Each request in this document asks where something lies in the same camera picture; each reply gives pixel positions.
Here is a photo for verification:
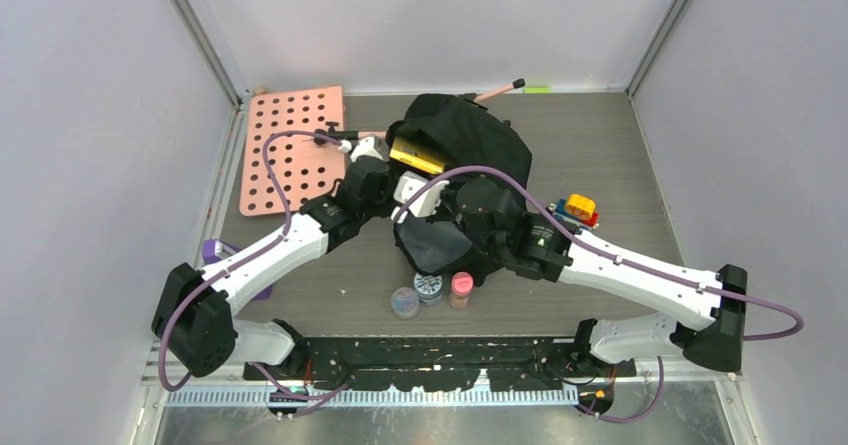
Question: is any yellow illustrated book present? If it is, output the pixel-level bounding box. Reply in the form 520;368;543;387
389;137;452;175

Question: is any black backpack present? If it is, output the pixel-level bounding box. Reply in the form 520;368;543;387
389;93;533;286

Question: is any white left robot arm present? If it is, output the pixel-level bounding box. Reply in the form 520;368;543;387
151;157;396;391

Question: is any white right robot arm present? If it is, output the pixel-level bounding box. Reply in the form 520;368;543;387
447;178;748;376

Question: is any pink perforated board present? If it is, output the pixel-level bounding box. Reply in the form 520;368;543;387
239;86;346;217

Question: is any pink stand with black feet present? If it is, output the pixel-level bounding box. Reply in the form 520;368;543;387
312;78;526;154

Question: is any pink lid jar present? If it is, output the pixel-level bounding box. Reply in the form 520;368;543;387
449;272;474;309

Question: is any colourful toy block car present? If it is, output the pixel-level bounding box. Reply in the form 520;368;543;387
552;194;599;230

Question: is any blue patterned lid jar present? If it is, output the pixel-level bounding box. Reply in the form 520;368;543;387
413;273;444;306

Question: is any clear jar of beads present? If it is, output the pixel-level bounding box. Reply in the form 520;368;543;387
390;287;421;319

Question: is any purple card holder box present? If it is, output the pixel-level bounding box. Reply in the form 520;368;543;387
201;238;272;301

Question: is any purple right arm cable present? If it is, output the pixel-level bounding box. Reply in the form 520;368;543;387
394;164;806;425

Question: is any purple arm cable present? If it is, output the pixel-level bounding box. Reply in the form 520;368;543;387
157;130;359;417
394;164;806;425

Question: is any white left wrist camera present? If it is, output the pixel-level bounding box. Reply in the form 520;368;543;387
337;134;389;163

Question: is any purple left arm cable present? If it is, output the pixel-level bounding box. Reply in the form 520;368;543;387
157;130;359;417

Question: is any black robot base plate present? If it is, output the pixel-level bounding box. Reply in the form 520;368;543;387
267;336;636;392

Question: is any aluminium frame rail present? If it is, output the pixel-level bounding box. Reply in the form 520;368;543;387
161;338;743;414

